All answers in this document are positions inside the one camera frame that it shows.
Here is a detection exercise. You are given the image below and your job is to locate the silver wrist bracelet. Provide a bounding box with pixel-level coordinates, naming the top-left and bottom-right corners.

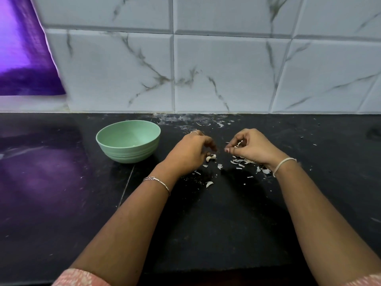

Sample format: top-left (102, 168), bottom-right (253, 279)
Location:
top-left (272, 157), bottom-right (298, 179)
top-left (143, 176), bottom-right (171, 195)

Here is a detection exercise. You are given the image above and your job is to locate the person's left forearm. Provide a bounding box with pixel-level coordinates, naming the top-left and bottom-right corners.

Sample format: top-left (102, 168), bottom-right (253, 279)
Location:
top-left (70, 170), bottom-right (178, 282)

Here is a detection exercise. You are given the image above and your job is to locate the pink patterned right sleeve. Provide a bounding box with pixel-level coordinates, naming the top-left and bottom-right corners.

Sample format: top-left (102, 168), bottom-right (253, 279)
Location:
top-left (344, 272), bottom-right (381, 286)

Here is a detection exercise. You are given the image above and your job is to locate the purple cloth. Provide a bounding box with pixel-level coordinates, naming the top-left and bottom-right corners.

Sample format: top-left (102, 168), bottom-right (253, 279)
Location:
top-left (0, 0), bottom-right (66, 97)

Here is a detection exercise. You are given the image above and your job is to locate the silver left wrist bracelet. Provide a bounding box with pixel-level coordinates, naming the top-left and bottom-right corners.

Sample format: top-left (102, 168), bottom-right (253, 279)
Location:
top-left (143, 176), bottom-right (171, 195)

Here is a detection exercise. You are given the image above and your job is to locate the silver right wrist bracelet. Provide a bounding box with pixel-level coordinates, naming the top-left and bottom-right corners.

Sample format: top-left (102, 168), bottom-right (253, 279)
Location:
top-left (272, 157), bottom-right (298, 179)

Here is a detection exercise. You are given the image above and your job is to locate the pink patterned sleeve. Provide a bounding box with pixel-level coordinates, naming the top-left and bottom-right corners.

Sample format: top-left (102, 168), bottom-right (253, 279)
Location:
top-left (51, 268), bottom-right (112, 286)
top-left (344, 272), bottom-right (381, 286)

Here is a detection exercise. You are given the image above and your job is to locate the person's right hand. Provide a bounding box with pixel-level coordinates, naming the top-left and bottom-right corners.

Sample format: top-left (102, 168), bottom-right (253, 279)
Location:
top-left (224, 128), bottom-right (289, 172)

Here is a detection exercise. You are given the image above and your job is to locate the pink patterned left sleeve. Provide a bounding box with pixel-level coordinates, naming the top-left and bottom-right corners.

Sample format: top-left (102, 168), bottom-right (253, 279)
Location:
top-left (51, 268), bottom-right (112, 286)

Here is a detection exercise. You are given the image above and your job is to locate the person's left hand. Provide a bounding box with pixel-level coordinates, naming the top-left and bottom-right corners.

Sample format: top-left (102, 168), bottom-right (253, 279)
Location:
top-left (163, 130), bottom-right (219, 176)

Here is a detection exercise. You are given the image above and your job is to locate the mint green bowl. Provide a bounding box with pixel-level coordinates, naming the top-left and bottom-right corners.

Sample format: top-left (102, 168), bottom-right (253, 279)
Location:
top-left (95, 120), bottom-right (162, 164)

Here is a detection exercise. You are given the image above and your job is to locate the person's right forearm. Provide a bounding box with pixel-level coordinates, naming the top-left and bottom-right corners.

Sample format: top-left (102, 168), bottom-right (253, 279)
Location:
top-left (274, 162), bottom-right (381, 286)

